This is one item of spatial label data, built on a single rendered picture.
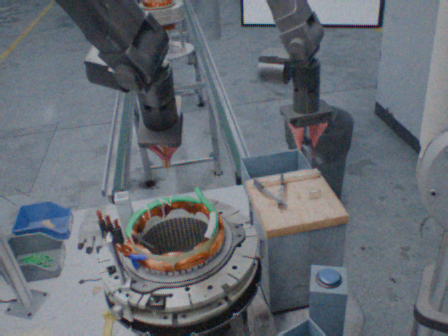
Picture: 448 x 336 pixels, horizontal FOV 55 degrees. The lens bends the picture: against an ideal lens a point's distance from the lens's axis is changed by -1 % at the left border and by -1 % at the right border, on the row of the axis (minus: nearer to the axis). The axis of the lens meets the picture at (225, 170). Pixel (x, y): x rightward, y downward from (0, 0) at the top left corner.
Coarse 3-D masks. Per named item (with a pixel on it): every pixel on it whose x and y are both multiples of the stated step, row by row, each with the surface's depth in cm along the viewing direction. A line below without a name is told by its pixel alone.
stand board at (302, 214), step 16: (272, 176) 111; (288, 176) 110; (320, 176) 109; (256, 192) 106; (272, 192) 105; (288, 192) 105; (304, 192) 104; (256, 208) 101; (272, 208) 100; (288, 208) 99; (304, 208) 99; (320, 208) 98; (336, 208) 98; (272, 224) 95; (288, 224) 95; (304, 224) 95; (320, 224) 96; (336, 224) 97
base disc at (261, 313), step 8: (256, 296) 112; (256, 304) 110; (264, 304) 110; (256, 312) 108; (264, 312) 108; (240, 320) 106; (256, 320) 106; (264, 320) 106; (272, 320) 106; (120, 328) 107; (232, 328) 105; (240, 328) 104; (256, 328) 104; (264, 328) 104; (272, 328) 104
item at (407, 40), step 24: (408, 0) 289; (432, 0) 263; (384, 24) 326; (408, 24) 294; (432, 24) 267; (384, 48) 332; (408, 48) 298; (432, 48) 271; (384, 72) 338; (408, 72) 303; (384, 96) 345; (408, 96) 308; (384, 120) 354; (408, 120) 313
